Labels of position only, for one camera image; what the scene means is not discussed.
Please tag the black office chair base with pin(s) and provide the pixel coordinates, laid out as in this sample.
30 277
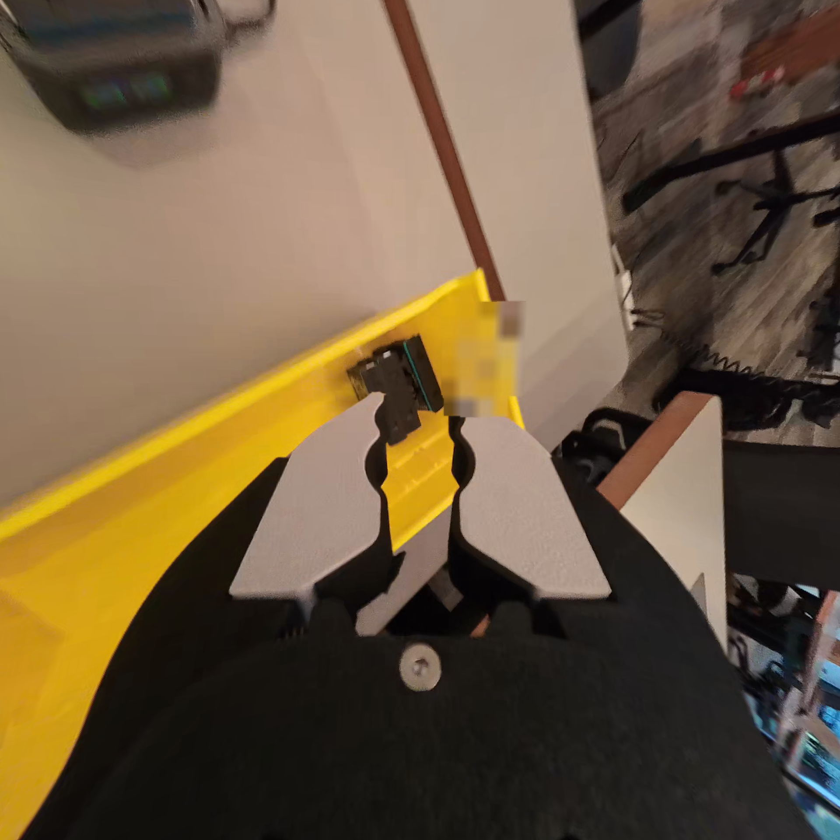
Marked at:
778 197

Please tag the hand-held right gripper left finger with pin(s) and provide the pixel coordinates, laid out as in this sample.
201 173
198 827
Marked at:
308 512

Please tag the yellow plastic bin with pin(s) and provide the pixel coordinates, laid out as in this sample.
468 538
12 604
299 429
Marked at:
131 525

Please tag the white desk with wooden edge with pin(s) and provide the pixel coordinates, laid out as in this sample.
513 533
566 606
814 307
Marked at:
682 499

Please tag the black camera battery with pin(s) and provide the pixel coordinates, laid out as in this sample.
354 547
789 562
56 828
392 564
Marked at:
394 387

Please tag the dark grey power adapter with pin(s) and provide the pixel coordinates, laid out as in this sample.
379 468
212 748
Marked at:
118 59

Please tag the brown wooden furniture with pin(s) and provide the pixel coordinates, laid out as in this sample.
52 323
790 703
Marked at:
794 46

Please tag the black metal bar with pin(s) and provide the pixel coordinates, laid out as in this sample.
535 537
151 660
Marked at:
722 157

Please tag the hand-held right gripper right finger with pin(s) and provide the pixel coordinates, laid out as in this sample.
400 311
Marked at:
525 512

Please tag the red and white object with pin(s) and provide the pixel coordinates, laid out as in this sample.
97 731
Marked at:
758 84

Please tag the cluttered shelf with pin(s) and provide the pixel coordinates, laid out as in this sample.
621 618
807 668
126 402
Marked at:
814 722

